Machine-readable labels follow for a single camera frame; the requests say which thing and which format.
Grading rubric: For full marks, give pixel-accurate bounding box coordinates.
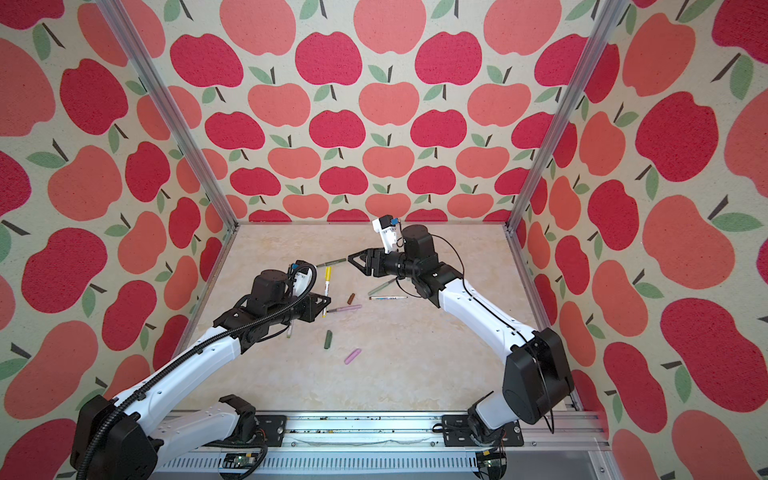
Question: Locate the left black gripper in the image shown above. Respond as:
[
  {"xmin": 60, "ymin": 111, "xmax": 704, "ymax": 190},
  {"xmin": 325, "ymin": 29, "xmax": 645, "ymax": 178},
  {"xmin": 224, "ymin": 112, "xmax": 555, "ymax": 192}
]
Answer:
[{"xmin": 267, "ymin": 289, "xmax": 332, "ymax": 326}]

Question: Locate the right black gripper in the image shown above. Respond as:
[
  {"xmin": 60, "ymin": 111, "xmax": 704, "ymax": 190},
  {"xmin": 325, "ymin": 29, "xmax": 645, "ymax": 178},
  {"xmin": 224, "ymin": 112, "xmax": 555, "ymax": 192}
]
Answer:
[{"xmin": 346, "ymin": 245, "xmax": 418, "ymax": 282}]

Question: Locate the dark green pen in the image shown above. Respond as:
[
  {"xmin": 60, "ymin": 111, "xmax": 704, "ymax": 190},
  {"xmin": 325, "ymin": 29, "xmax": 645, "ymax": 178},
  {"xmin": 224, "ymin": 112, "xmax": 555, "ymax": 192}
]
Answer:
[{"xmin": 315, "ymin": 258, "xmax": 348, "ymax": 270}]

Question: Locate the pink pen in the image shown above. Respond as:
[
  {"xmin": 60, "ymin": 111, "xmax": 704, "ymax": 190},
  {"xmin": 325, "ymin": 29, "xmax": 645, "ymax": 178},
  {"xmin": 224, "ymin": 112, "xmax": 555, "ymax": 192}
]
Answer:
[{"xmin": 327, "ymin": 305, "xmax": 362, "ymax": 314}]

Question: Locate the pink pen cap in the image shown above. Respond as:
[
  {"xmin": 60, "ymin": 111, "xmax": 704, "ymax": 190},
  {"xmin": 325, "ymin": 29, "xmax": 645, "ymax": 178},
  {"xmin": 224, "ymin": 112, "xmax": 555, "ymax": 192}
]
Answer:
[{"xmin": 344, "ymin": 348, "xmax": 362, "ymax": 365}]

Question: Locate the yellow-tipped white pen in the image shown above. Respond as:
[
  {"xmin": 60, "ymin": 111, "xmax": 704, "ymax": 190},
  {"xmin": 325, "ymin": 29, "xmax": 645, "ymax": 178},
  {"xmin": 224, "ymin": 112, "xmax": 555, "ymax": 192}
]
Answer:
[{"xmin": 322, "ymin": 265, "xmax": 332, "ymax": 318}]

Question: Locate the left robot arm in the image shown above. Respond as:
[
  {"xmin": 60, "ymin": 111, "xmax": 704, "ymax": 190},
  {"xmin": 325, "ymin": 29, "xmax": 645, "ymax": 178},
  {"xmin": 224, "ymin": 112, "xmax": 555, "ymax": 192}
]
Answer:
[{"xmin": 70, "ymin": 260, "xmax": 331, "ymax": 479}]

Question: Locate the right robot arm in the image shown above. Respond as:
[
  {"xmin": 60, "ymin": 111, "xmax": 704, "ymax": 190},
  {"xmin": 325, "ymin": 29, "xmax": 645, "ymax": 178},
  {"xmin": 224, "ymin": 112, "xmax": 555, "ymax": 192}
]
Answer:
[{"xmin": 348, "ymin": 215, "xmax": 575, "ymax": 442}]

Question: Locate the grey-green pen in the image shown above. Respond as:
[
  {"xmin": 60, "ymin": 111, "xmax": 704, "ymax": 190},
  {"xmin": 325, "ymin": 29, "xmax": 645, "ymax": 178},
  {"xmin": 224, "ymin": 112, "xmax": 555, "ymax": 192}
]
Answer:
[{"xmin": 367, "ymin": 278, "xmax": 396, "ymax": 296}]

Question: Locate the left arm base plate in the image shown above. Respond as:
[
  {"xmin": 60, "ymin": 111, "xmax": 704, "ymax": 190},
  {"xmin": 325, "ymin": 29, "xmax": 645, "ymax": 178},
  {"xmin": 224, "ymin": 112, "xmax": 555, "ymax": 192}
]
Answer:
[{"xmin": 220, "ymin": 415, "xmax": 287, "ymax": 448}]

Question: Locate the aluminium front rail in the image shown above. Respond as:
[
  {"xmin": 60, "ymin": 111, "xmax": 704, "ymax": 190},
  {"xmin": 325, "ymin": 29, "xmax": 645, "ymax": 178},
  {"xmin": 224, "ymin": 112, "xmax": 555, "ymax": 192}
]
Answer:
[{"xmin": 148, "ymin": 411, "xmax": 621, "ymax": 479}]

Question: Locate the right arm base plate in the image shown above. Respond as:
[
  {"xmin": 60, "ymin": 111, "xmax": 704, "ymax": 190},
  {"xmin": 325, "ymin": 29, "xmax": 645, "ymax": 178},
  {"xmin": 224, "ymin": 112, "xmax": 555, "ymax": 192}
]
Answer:
[{"xmin": 432, "ymin": 414, "xmax": 525, "ymax": 448}]

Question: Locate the left aluminium corner post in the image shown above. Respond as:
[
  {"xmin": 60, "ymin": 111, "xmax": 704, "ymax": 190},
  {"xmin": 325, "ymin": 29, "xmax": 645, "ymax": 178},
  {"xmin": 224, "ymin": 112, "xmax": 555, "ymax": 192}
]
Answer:
[{"xmin": 96, "ymin": 1, "xmax": 239, "ymax": 234}]

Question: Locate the aluminium corner post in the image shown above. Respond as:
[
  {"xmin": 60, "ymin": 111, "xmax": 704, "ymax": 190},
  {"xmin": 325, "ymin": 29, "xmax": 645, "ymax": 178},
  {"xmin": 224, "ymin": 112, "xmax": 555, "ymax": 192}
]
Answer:
[
  {"xmin": 504, "ymin": 0, "xmax": 630, "ymax": 236},
  {"xmin": 96, "ymin": 1, "xmax": 239, "ymax": 234}
]

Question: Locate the right aluminium corner post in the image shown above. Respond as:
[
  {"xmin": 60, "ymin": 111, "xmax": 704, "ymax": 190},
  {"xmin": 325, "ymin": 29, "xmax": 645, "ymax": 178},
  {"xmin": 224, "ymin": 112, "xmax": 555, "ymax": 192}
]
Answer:
[{"xmin": 504, "ymin": 0, "xmax": 630, "ymax": 236}]

